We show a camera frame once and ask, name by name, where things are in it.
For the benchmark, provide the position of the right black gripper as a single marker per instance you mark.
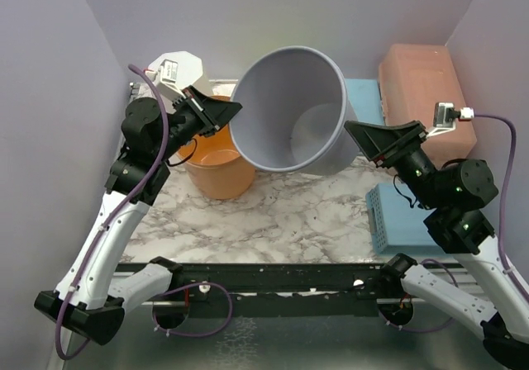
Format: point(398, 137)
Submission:
point(375, 138)

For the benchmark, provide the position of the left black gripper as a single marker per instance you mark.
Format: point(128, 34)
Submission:
point(211, 112)

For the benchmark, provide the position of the small blue perforated basket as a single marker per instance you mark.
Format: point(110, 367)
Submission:
point(365, 99)

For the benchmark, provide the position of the white octagonal bin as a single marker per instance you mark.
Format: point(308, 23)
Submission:
point(190, 71)

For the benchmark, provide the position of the orange capybara bucket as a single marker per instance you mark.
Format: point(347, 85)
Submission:
point(216, 168)

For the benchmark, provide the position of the pink translucent lidded box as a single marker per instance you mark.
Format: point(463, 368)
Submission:
point(412, 80)

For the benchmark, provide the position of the grey round bucket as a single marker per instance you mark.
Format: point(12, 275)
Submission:
point(294, 108)

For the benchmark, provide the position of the large blue perforated basket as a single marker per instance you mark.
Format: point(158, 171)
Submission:
point(395, 227)

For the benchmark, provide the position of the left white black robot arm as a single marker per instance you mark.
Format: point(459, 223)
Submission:
point(86, 301)

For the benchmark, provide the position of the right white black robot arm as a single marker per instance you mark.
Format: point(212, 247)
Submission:
point(455, 196)

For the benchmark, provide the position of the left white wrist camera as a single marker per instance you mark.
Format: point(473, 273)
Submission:
point(165, 80)

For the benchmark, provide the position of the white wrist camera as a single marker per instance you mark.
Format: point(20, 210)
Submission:
point(165, 80)
point(446, 116)

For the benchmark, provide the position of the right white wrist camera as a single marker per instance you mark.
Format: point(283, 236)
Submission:
point(446, 116)

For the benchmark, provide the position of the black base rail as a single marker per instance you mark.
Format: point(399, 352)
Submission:
point(281, 290)

